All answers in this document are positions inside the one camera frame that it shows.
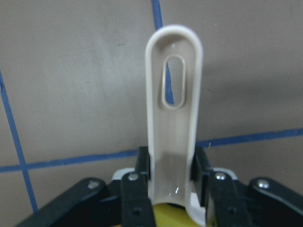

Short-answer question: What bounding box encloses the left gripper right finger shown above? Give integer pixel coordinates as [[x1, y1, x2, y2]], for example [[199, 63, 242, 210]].
[[191, 147, 303, 227]]

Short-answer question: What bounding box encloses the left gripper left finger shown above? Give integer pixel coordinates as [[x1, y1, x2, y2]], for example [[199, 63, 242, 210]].
[[18, 147, 156, 227]]

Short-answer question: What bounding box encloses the yellow green sponge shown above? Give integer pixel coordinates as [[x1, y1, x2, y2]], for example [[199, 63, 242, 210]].
[[153, 203, 199, 227]]

